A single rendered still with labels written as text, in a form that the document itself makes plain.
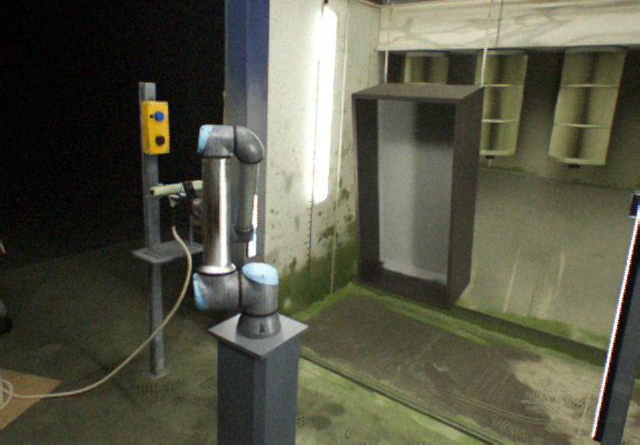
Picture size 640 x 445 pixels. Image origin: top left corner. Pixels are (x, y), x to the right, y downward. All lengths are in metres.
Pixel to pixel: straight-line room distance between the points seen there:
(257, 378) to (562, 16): 2.74
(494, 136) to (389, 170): 0.92
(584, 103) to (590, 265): 1.06
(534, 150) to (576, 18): 0.97
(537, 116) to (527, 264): 1.09
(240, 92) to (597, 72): 2.17
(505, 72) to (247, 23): 1.80
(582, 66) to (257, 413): 2.73
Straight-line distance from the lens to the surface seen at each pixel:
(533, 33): 3.46
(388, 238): 3.19
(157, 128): 2.49
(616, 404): 1.79
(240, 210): 2.11
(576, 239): 3.69
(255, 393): 2.01
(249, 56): 2.70
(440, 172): 2.85
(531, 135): 3.87
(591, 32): 3.41
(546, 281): 3.61
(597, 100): 3.42
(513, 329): 3.58
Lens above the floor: 1.62
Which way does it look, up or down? 13 degrees down
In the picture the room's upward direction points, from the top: 3 degrees clockwise
